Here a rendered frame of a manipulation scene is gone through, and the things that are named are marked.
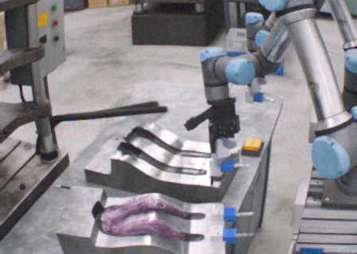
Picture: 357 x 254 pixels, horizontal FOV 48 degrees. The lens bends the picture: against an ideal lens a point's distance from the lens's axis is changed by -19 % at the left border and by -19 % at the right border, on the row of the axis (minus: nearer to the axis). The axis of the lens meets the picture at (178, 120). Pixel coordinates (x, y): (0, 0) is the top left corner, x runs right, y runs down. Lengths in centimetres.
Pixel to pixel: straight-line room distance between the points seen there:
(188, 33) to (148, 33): 48
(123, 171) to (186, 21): 392
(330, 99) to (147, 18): 460
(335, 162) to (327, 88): 17
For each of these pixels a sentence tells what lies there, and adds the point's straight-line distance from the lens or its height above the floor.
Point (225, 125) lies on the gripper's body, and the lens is 144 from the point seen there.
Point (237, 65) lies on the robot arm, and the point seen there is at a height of 129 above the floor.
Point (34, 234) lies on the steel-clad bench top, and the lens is 152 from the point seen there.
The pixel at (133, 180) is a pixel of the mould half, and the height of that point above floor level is 86.
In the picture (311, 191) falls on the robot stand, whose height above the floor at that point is 98.
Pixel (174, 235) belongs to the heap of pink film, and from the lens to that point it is 132.
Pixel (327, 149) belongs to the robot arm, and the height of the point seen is 124.
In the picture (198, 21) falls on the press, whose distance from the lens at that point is 535.
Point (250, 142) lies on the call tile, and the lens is 183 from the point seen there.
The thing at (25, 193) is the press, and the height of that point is 79.
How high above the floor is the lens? 176
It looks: 27 degrees down
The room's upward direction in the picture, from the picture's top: 3 degrees counter-clockwise
